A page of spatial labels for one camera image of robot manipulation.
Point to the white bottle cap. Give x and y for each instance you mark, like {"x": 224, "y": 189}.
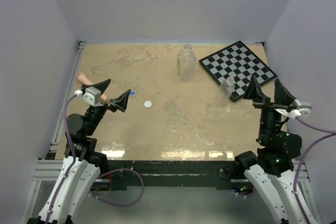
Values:
{"x": 147, "y": 104}

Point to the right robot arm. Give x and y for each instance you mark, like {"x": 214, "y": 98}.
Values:
{"x": 271, "y": 170}

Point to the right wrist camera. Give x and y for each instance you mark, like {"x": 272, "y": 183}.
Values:
{"x": 296, "y": 109}

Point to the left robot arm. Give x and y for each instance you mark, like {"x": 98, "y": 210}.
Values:
{"x": 81, "y": 164}

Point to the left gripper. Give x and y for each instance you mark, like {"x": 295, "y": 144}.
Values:
{"x": 120, "y": 102}

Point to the large clear plastic bottle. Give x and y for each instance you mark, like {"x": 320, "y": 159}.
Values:
{"x": 186, "y": 62}

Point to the peach wooden handle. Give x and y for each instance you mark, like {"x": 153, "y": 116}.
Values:
{"x": 82, "y": 78}

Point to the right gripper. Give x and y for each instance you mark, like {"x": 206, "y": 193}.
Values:
{"x": 282, "y": 95}

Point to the black front table rail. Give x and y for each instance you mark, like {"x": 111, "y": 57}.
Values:
{"x": 122, "y": 174}

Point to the black white chessboard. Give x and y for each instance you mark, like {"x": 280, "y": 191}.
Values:
{"x": 240, "y": 63}

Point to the small clear plastic bottle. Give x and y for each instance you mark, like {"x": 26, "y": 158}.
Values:
{"x": 226, "y": 88}

